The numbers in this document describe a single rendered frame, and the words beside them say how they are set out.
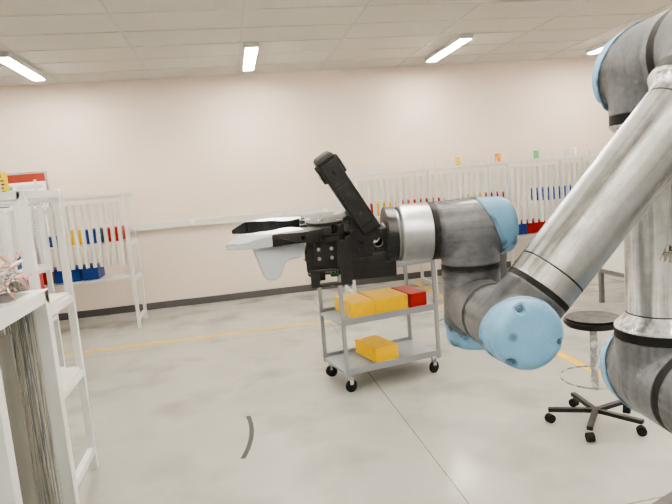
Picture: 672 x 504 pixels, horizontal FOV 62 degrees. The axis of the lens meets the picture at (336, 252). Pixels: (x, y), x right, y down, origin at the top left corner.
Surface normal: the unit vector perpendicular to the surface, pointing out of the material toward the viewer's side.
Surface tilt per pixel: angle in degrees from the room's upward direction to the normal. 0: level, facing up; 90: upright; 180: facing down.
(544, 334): 90
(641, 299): 90
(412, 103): 90
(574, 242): 72
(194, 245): 90
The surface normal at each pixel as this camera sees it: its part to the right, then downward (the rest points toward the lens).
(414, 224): 0.05, -0.23
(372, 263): 0.10, 0.25
